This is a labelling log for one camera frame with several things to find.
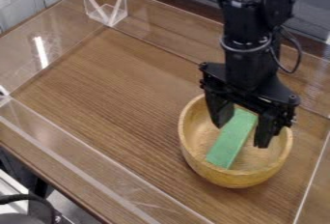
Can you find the clear acrylic tray walls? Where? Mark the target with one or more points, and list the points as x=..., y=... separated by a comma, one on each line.
x=93, y=98

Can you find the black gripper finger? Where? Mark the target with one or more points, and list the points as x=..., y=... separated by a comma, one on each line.
x=268, y=129
x=221, y=109

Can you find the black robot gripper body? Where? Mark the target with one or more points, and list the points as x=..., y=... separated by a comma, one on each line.
x=245, y=79

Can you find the clear acrylic corner bracket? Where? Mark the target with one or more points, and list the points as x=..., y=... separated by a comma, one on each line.
x=108, y=14

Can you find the green rectangular block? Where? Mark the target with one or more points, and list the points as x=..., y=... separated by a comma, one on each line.
x=232, y=139

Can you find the brown wooden bowl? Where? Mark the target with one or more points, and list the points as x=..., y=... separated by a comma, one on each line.
x=256, y=164

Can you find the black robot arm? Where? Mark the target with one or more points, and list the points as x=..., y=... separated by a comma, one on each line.
x=256, y=21

